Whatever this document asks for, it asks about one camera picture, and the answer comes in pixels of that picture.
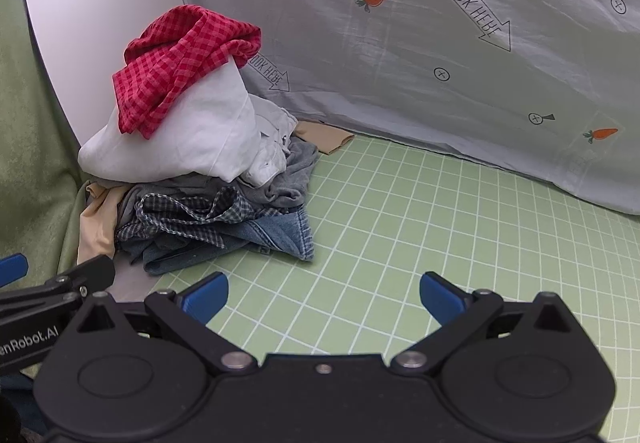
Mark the grey carrot print sheet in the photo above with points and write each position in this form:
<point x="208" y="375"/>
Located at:
<point x="400" y="48"/>

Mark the cream denim garment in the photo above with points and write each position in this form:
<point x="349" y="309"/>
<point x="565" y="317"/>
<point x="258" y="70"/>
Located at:
<point x="272" y="133"/>

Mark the blue jeans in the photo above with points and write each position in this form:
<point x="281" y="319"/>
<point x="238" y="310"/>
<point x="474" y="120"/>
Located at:
<point x="280" y="235"/>

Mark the white panel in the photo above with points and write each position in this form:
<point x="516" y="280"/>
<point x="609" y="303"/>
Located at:
<point x="100" y="23"/>

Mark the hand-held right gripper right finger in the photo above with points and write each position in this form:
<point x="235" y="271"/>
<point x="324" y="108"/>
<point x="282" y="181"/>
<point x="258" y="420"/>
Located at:
<point x="440" y="295"/>

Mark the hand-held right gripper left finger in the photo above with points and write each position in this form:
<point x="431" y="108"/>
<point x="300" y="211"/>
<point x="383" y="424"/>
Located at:
<point x="207" y="295"/>

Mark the beige garment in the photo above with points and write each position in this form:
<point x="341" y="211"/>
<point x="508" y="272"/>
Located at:
<point x="95" y="228"/>

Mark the white garment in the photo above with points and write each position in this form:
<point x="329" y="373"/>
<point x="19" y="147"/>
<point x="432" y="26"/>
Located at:
<point x="200" y="133"/>

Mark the green blanket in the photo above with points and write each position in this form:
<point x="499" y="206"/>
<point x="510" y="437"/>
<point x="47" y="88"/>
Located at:
<point x="30" y="173"/>

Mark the dark checked shirt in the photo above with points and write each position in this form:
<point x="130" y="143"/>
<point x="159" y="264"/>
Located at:
<point x="200" y="218"/>

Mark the red checked shorts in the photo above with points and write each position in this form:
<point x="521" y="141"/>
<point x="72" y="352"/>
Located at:
<point x="175" y="58"/>

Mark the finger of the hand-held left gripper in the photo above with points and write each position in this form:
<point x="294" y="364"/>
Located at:
<point x="11" y="270"/>
<point x="90" y="273"/>

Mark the green grid mat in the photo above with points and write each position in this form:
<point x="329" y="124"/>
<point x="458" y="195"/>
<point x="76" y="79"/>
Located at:
<point x="400" y="223"/>

